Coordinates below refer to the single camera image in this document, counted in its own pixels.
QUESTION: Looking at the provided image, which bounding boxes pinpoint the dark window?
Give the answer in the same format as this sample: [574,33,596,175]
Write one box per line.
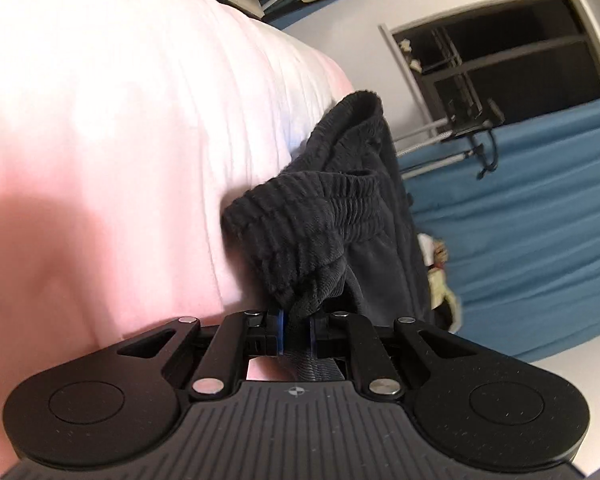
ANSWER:
[378,0,600,126]

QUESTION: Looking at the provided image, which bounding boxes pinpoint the pile of mixed clothes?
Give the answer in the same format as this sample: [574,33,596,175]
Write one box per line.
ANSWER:
[418,234,463,333]

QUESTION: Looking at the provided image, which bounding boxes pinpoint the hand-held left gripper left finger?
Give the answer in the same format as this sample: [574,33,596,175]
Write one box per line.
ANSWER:
[116,309,286,402]

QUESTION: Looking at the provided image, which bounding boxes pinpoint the black pants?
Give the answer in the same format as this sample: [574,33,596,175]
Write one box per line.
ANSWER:
[221,90,435,382]

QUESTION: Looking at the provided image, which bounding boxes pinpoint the metal drying rack stand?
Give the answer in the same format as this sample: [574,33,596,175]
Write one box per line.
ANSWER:
[394,27,506,181]

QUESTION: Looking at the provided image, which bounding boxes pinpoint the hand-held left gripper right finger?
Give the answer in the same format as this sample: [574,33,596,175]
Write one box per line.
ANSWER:
[307,310,482,402]

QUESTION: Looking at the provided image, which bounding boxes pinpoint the wide blue curtain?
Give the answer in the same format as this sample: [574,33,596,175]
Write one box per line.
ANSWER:
[267,0,600,365]

